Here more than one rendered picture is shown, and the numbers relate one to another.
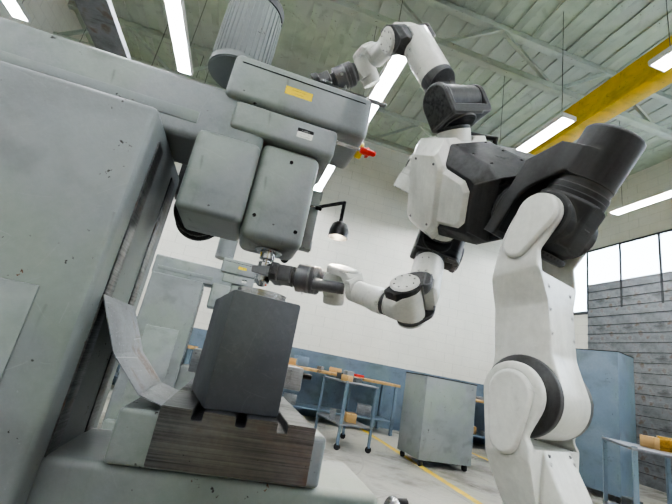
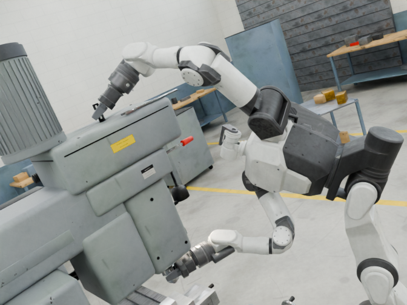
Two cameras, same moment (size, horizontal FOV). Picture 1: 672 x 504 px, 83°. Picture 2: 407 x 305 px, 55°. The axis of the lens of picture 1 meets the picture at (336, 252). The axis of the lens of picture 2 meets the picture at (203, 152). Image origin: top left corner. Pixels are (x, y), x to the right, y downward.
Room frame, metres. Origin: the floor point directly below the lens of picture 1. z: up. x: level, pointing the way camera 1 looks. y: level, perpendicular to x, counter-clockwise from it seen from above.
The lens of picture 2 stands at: (-0.21, 0.55, 2.03)
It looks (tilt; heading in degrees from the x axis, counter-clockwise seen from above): 15 degrees down; 335
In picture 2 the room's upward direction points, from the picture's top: 21 degrees counter-clockwise
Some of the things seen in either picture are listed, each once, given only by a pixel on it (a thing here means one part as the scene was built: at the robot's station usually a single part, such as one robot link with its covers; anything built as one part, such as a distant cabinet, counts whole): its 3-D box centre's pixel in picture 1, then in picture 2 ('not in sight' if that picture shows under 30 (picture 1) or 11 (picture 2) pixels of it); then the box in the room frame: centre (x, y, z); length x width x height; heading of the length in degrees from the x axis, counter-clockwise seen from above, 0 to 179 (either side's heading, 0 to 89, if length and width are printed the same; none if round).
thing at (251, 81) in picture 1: (297, 117); (108, 143); (1.18, 0.23, 1.81); 0.47 x 0.26 x 0.16; 102
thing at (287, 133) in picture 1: (281, 147); (117, 179); (1.17, 0.25, 1.68); 0.34 x 0.24 x 0.10; 102
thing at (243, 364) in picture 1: (243, 346); not in sight; (0.75, 0.14, 1.00); 0.22 x 0.12 x 0.20; 22
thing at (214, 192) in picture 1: (220, 189); (105, 252); (1.14, 0.40, 1.47); 0.24 x 0.19 x 0.26; 12
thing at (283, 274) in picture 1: (291, 277); (190, 261); (1.17, 0.12, 1.24); 0.13 x 0.12 x 0.10; 174
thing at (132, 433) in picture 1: (223, 434); not in sight; (1.18, 0.21, 0.76); 0.50 x 0.35 x 0.12; 102
